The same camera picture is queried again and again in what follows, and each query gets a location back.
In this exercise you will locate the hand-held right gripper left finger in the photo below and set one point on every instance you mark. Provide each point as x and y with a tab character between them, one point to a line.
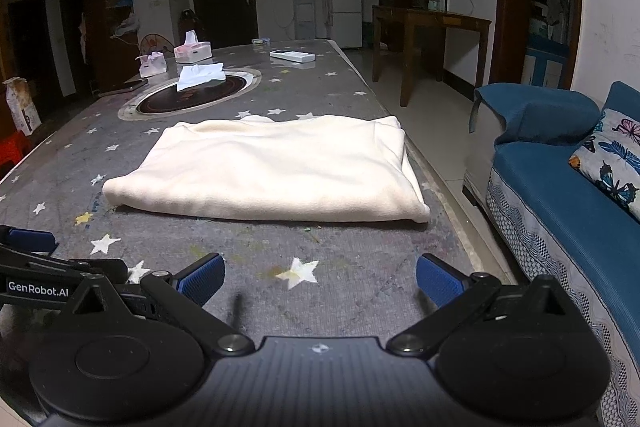
202	277

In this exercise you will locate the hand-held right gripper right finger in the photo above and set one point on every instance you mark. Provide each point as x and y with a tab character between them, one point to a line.
440	279

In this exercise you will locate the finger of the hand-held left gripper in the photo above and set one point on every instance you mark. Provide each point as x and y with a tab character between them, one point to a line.
60	264
30	240

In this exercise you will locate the cream cloth garment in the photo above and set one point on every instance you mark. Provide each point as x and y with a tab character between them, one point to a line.
275	167

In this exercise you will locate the red plastic stool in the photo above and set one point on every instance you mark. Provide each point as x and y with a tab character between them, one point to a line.
12	147

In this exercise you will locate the white paper bag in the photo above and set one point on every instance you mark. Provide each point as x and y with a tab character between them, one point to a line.
22	107

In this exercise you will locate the blue sofa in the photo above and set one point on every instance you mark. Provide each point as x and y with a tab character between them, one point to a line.
550	187

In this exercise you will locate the round built-in hob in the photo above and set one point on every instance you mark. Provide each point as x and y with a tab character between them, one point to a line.
200	99

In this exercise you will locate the dark smartphone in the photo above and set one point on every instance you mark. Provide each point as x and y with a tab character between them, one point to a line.
125	87

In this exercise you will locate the grey star-print table cover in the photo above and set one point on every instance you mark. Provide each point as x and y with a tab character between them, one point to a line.
350	107

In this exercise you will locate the narrow wooden shelf cabinet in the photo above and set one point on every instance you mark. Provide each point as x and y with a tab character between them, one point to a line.
107	57

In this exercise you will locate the white tissue paper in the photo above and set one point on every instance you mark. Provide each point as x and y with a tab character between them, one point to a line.
200	77

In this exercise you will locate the butterfly print pillow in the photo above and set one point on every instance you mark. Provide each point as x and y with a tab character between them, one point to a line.
612	162

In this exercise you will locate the small white tissue pack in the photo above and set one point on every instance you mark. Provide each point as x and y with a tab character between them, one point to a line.
151	66

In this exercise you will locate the pink tissue box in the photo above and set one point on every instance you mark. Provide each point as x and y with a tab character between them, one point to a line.
192	52

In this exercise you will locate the electric fan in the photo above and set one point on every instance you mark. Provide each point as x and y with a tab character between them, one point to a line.
157	43

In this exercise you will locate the white plastic bag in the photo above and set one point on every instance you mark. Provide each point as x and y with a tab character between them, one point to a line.
128	24

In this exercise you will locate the white remote control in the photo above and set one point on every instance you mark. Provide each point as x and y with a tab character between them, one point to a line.
292	56

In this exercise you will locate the blue cabinet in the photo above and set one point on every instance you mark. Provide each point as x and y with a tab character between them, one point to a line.
545	62

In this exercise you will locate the small blue white packet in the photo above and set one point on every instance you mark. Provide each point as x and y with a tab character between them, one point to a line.
261	41

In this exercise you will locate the wooden side desk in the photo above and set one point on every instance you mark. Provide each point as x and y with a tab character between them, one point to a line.
435	18

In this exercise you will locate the white water dispenser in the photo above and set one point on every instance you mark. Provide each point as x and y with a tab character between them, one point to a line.
304	19

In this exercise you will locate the white refrigerator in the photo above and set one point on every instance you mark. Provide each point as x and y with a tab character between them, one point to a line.
345	2

